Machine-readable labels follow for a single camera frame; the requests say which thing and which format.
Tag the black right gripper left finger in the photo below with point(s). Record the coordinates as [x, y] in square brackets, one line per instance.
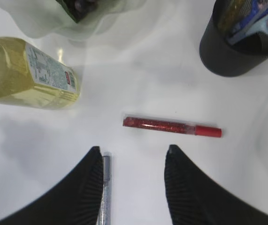
[75, 200]

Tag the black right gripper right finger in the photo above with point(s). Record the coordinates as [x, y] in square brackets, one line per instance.
[195, 199]

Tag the silver glitter pen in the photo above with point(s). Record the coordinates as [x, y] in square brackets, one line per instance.
[104, 216]

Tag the yellow drink bottle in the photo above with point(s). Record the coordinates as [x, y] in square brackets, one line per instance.
[29, 77]

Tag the blue safety scissors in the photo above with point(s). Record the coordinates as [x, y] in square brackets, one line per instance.
[252, 19]

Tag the purple artificial grape bunch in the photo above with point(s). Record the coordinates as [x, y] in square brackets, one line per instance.
[77, 10]

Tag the gold glitter pen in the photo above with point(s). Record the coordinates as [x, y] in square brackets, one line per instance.
[233, 12]

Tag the red marker pen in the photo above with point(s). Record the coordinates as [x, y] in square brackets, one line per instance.
[172, 127]

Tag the black mesh pen holder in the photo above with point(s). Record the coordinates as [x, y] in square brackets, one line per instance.
[230, 61]

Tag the pale green wavy plate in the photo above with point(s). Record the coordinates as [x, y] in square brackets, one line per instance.
[38, 18]

